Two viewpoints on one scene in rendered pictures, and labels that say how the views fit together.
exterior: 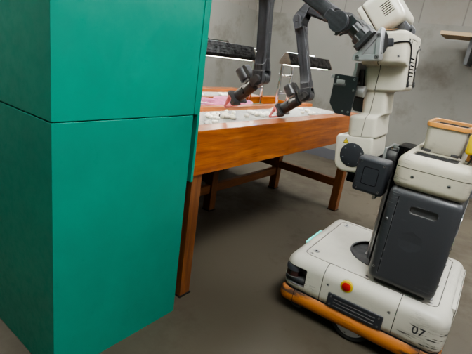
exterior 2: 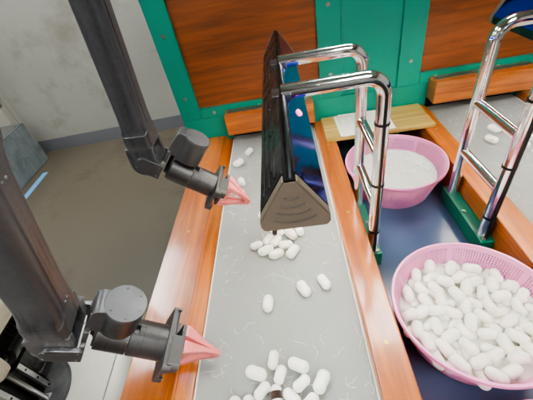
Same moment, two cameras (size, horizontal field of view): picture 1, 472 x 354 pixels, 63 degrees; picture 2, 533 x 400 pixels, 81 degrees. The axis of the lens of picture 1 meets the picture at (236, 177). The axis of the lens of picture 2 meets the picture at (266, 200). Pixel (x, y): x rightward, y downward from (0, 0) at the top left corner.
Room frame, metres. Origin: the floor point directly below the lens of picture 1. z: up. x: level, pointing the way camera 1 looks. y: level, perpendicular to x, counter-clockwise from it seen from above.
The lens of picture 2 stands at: (2.46, -0.13, 1.31)
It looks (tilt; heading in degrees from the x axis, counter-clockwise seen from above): 40 degrees down; 152
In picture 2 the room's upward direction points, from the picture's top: 13 degrees counter-clockwise
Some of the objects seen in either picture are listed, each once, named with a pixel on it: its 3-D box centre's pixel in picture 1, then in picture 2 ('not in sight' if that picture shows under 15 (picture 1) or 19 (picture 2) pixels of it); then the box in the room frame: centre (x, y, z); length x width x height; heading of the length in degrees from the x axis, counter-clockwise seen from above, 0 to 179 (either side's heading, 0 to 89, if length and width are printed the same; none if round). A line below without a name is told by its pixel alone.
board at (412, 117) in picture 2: not in sight; (373, 121); (1.85, 0.64, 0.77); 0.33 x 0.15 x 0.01; 54
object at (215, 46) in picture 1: (215, 48); (281, 93); (2.00, 0.19, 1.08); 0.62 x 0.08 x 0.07; 144
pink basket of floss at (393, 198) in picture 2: not in sight; (393, 172); (2.02, 0.51, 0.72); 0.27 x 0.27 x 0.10
